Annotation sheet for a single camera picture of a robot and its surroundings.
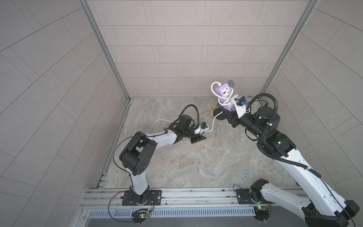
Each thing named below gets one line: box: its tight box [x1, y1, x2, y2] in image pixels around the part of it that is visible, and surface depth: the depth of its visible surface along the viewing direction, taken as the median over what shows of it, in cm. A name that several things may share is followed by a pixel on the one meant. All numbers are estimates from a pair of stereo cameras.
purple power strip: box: [215, 83, 236, 113], surface depth 57 cm
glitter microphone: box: [226, 79, 235, 88], surface depth 84 cm
